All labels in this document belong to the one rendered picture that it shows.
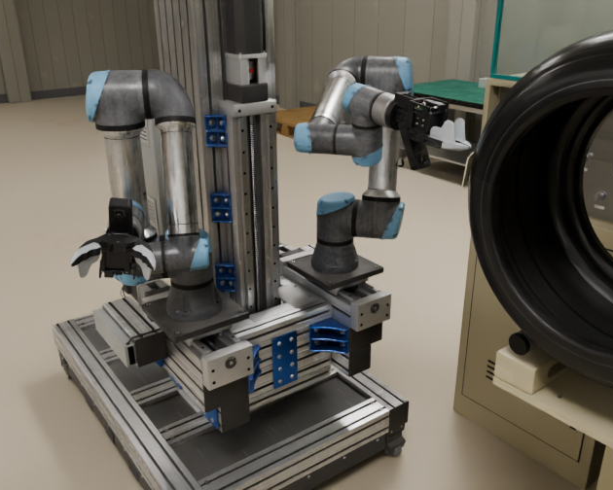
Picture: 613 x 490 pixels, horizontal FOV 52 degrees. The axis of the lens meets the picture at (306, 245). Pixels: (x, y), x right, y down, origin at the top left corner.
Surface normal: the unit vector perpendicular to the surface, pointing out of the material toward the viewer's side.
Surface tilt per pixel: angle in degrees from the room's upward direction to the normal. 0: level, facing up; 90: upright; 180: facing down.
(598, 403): 0
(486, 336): 90
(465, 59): 90
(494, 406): 90
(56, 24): 90
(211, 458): 0
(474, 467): 0
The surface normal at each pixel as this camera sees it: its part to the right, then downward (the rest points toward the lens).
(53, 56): 0.58, 0.31
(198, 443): 0.00, -0.92
